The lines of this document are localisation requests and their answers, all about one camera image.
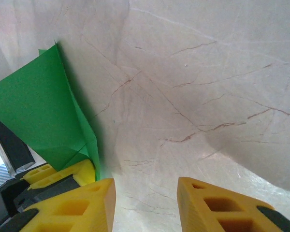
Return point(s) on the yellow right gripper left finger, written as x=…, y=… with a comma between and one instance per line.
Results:
x=96, y=210

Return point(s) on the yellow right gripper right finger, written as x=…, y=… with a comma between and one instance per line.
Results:
x=193, y=212

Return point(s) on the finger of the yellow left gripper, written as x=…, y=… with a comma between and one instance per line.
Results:
x=84, y=172
x=31, y=177

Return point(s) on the green paper sheet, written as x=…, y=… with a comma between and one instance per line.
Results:
x=38, y=108

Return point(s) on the black grey chessboard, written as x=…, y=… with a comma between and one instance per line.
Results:
x=9, y=145

